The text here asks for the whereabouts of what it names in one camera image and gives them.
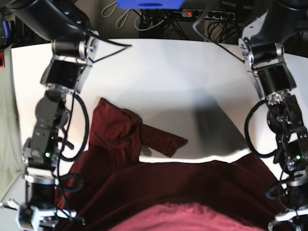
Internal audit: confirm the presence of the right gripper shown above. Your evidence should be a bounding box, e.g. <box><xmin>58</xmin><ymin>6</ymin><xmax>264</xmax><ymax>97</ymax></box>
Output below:
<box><xmin>0</xmin><ymin>198</ymin><xmax>86</xmax><ymax>228</ymax></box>

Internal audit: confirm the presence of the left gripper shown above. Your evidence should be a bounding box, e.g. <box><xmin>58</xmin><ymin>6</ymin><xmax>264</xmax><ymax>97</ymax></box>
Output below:
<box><xmin>268</xmin><ymin>207</ymin><xmax>308</xmax><ymax>230</ymax></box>

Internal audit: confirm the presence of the dark red t-shirt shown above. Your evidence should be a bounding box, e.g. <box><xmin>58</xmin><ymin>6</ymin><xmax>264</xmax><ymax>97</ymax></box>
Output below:
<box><xmin>56</xmin><ymin>99</ymin><xmax>283</xmax><ymax>231</ymax></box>

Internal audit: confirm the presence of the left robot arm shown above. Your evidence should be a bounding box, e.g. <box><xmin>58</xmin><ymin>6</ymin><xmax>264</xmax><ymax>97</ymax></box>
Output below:
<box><xmin>238</xmin><ymin>0</ymin><xmax>308</xmax><ymax>231</ymax></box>

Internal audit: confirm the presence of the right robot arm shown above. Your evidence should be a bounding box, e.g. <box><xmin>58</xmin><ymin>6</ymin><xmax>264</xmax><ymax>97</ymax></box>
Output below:
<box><xmin>0</xmin><ymin>0</ymin><xmax>101</xmax><ymax>231</ymax></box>

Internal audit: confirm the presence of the red box at left edge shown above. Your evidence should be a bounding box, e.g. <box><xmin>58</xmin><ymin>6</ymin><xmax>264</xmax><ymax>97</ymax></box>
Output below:
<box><xmin>0</xmin><ymin>51</ymin><xmax>5</xmax><ymax>69</ymax></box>

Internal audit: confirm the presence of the black power strip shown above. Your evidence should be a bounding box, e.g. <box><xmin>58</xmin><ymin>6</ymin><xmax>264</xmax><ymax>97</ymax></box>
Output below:
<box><xmin>181</xmin><ymin>9</ymin><xmax>236</xmax><ymax>22</ymax></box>

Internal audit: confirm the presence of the blue box at top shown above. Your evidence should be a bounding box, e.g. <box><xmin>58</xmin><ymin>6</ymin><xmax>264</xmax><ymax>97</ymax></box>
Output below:
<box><xmin>116</xmin><ymin>0</ymin><xmax>184</xmax><ymax>9</ymax></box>

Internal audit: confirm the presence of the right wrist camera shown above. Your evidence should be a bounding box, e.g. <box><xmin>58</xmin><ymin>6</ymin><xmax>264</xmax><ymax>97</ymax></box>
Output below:
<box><xmin>16</xmin><ymin>205</ymin><xmax>41</xmax><ymax>231</ymax></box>

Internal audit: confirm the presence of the blue handled tool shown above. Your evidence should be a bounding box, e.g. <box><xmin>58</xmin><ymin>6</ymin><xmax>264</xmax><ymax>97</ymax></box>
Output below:
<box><xmin>2</xmin><ymin>20</ymin><xmax>11</xmax><ymax>39</ymax></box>

